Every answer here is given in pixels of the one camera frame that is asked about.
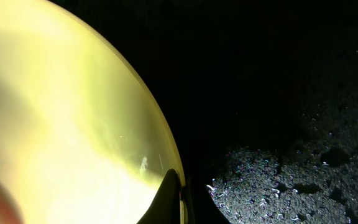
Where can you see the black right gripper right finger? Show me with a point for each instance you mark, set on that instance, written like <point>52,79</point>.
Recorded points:
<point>200,206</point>

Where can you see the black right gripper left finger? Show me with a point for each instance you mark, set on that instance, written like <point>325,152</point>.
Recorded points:
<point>165,207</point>

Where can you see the yellow plate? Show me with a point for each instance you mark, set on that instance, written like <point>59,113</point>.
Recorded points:
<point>82,139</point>

